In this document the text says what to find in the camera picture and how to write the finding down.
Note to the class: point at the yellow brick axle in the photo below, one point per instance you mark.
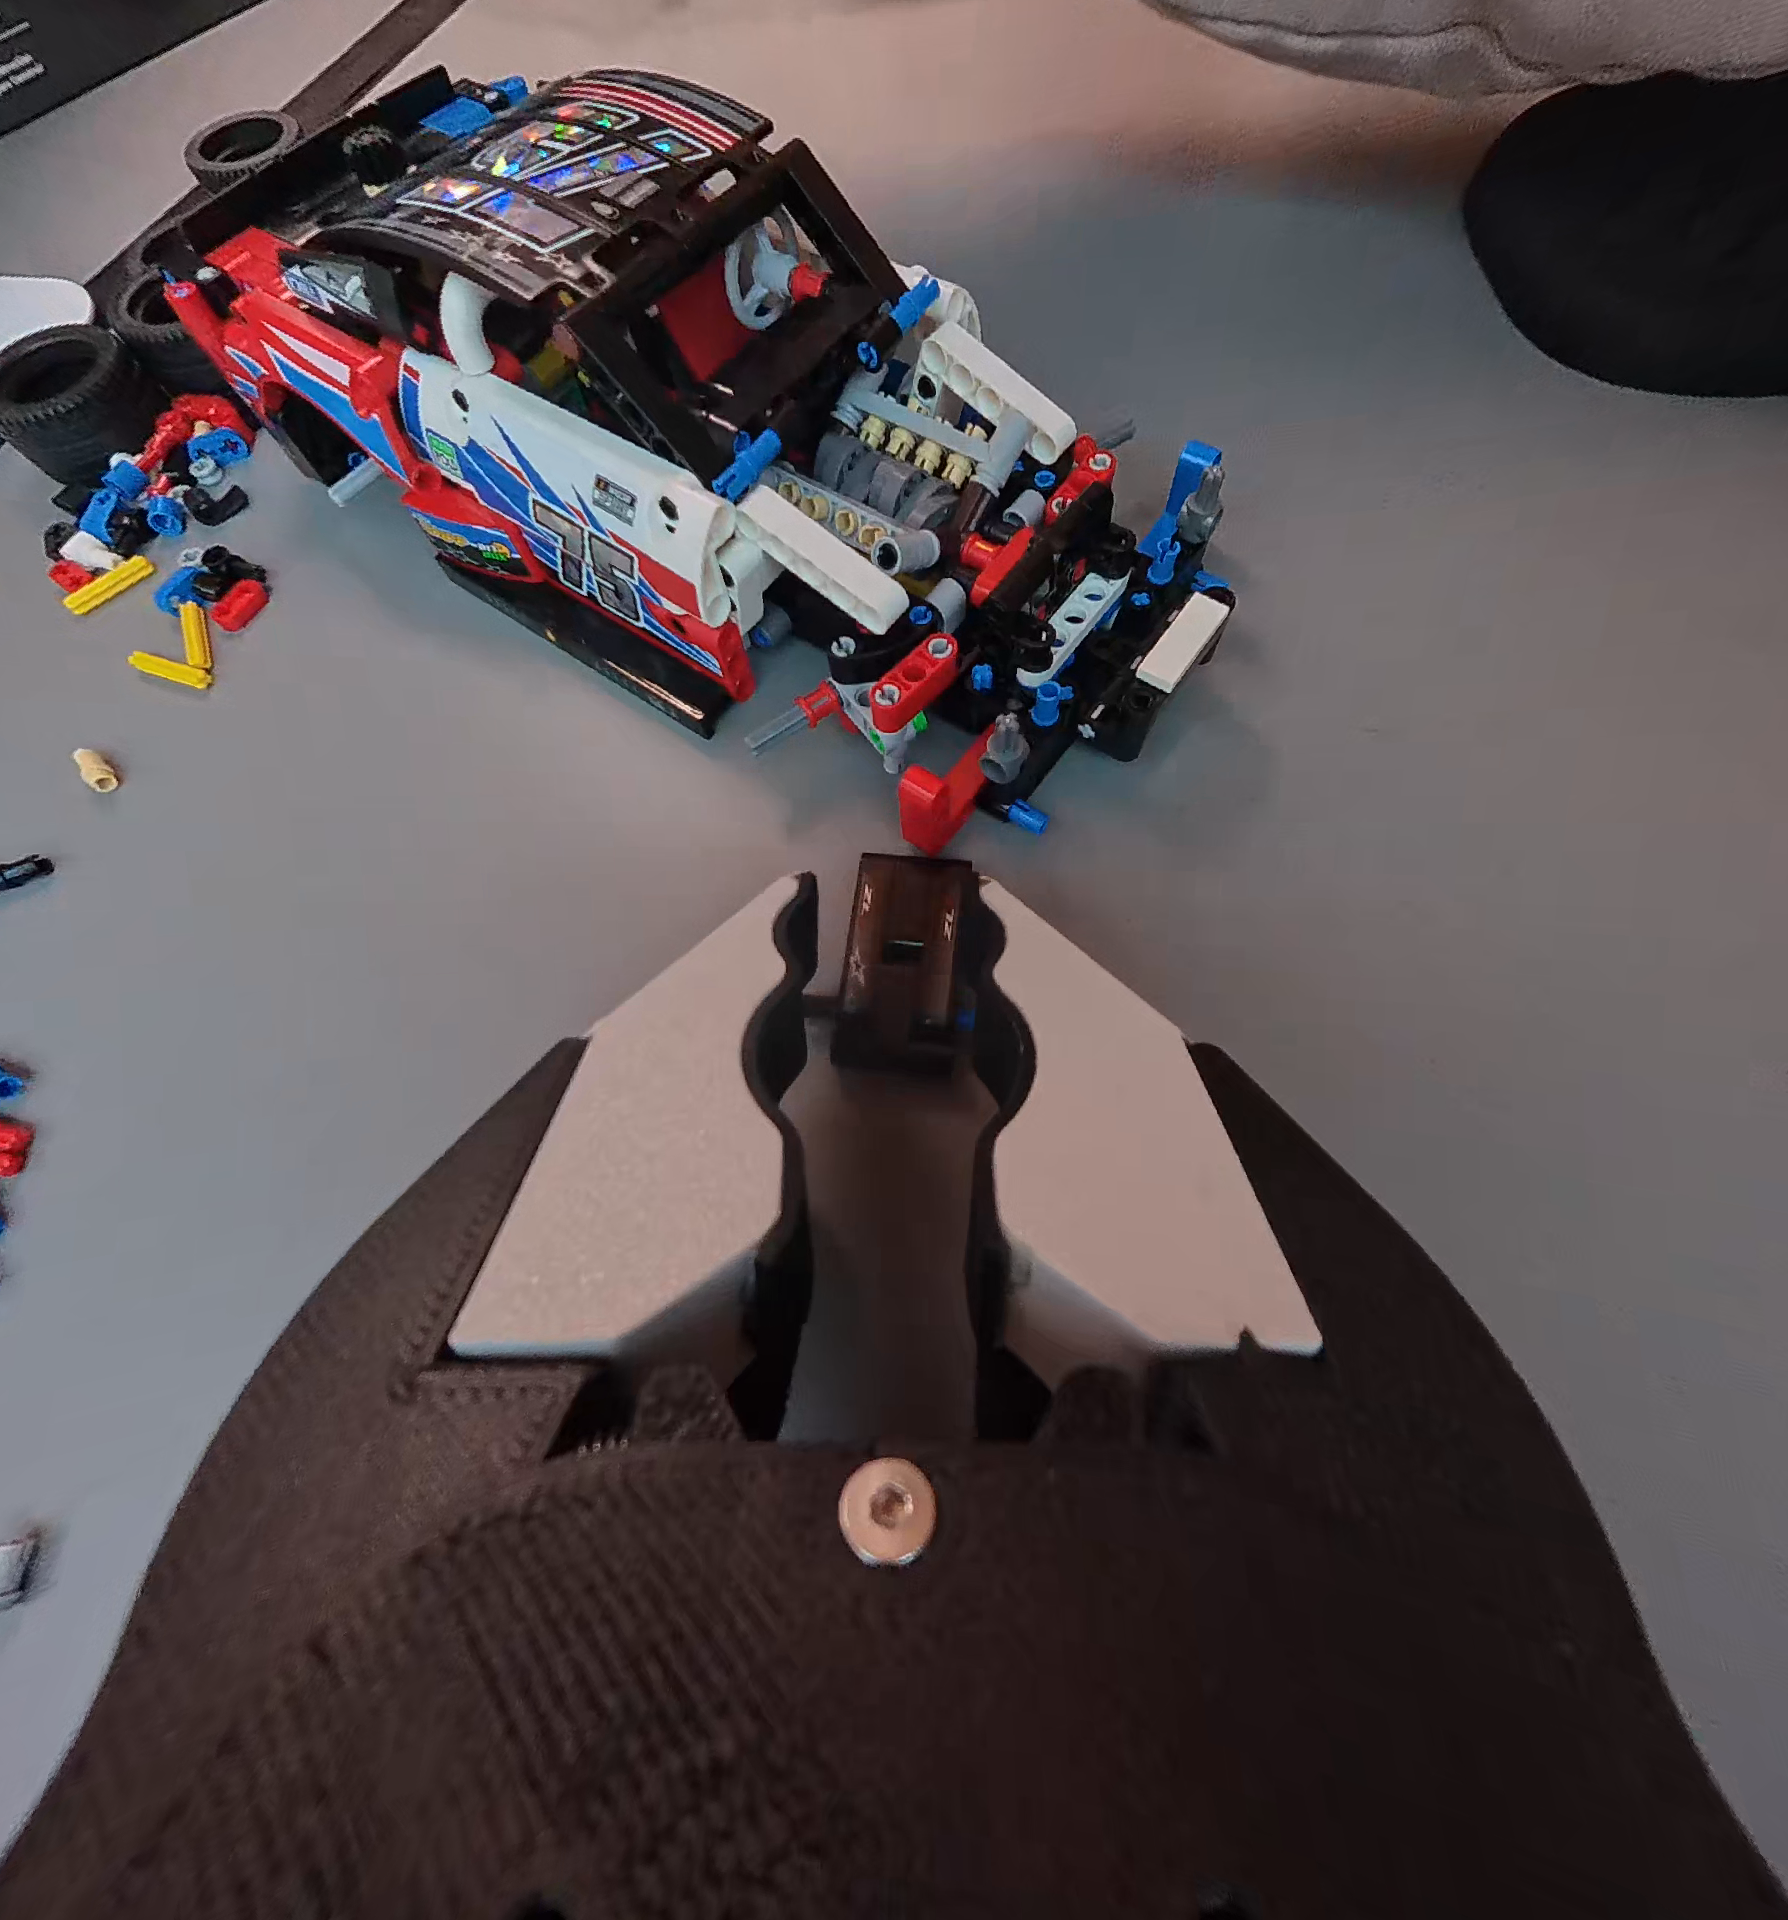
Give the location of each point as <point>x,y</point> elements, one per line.
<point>196,635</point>
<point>107,585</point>
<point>171,669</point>

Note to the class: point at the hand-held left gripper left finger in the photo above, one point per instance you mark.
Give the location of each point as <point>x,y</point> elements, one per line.
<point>625,1185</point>

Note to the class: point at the black toy car set box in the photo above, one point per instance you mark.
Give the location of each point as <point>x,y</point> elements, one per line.
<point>54,59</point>

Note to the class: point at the pile of mixed brick pieces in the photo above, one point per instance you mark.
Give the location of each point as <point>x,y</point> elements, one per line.
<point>160,495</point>

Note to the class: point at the small grey brick piece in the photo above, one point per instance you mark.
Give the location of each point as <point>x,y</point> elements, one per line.
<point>7,1573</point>

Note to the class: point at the black toy tire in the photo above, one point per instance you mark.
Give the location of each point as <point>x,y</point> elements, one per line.
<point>63,397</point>
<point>160,321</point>

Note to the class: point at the black Lego beam subassembly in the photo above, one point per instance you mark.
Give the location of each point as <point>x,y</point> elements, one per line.
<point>903,961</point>

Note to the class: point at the partly built toy brick car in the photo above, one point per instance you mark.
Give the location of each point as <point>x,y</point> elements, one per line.
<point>609,450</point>

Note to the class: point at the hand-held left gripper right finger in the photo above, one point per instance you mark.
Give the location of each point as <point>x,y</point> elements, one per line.
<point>1151,1199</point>

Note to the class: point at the black flat strip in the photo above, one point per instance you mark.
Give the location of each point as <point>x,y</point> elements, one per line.
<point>370,68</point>

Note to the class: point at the small tan brick bush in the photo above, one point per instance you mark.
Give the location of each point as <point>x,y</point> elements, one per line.
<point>95,768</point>

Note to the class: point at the grey desk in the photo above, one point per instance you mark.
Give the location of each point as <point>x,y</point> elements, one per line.
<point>1435,750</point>

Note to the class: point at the person's right forearm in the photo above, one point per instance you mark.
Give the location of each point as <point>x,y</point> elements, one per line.
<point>1508,37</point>

